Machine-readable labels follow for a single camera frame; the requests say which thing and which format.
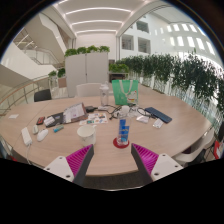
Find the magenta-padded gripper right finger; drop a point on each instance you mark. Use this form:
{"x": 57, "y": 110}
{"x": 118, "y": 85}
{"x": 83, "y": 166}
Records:
{"x": 161, "y": 166}

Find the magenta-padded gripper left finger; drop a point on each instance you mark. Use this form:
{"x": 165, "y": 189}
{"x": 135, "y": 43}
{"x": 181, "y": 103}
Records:
{"x": 63, "y": 166}

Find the clear blue-labelled water bottle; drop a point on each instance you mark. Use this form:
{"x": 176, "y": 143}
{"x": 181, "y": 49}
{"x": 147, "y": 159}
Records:
{"x": 123, "y": 131}

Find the white computer mouse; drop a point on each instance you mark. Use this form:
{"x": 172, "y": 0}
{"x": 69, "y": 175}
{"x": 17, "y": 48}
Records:
{"x": 42, "y": 135}

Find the small teal pack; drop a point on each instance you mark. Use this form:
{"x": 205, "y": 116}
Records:
{"x": 58, "y": 128}

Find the white shell chair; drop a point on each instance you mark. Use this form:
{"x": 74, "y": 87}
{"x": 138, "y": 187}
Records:
{"x": 196, "y": 150}

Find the white ceramic mug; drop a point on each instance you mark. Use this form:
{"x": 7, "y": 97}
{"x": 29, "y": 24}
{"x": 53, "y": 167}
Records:
{"x": 86, "y": 135}

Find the narrow white packet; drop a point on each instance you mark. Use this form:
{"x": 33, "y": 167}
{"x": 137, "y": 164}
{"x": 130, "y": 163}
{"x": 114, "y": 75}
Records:
{"x": 158, "y": 123}

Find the small white charger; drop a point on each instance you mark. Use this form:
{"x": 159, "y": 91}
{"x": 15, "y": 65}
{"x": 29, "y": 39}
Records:
{"x": 35, "y": 129}

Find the small white box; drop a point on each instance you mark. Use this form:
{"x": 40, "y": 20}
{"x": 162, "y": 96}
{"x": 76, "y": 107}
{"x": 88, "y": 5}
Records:
{"x": 49, "y": 121}

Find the white power strip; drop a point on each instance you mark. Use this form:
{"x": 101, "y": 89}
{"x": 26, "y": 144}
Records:
{"x": 26, "y": 136}

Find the black tablet case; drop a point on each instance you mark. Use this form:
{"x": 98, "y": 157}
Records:
{"x": 59, "y": 118}

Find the white plastic packet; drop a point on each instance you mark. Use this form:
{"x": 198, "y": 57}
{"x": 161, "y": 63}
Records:
{"x": 142, "y": 119}

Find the flat round red coaster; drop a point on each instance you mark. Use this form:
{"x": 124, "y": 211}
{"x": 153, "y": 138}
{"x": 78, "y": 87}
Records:
{"x": 115, "y": 144}

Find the dark blue notebook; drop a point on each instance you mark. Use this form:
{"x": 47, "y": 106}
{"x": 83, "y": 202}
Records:
{"x": 158, "y": 114}

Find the brown folder with papers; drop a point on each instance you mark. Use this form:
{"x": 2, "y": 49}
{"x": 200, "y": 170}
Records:
{"x": 75, "y": 112}

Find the white sticker sheet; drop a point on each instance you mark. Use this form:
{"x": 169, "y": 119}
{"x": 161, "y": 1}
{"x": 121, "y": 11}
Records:
{"x": 95, "y": 118}

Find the small black power bank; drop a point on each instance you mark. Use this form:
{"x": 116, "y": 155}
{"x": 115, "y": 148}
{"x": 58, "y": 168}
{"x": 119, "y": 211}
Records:
{"x": 90, "y": 109}

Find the white paper slip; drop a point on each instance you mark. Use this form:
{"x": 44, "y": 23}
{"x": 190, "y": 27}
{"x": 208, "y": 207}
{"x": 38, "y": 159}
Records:
{"x": 13, "y": 116}

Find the black office chair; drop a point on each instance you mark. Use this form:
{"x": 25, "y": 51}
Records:
{"x": 42, "y": 95}

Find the clear shaker bottle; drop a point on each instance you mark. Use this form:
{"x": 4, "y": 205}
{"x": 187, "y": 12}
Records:
{"x": 104, "y": 95}

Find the green tote bag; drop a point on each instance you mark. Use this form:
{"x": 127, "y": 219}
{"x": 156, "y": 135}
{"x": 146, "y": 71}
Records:
{"x": 121, "y": 93}

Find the brown planter with green plants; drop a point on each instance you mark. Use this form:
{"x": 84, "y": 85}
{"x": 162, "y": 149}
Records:
{"x": 61, "y": 73}

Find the long green plant hedge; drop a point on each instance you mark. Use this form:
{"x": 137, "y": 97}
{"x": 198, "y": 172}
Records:
{"x": 193, "y": 76}

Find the tall white cabinet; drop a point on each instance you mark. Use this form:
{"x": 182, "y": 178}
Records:
{"x": 86, "y": 71}

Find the low planter with plants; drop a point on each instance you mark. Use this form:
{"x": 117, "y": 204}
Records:
{"x": 118, "y": 68}

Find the green plants atop cabinet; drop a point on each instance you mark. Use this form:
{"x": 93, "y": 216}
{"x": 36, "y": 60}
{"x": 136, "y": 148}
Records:
{"x": 83, "y": 50}

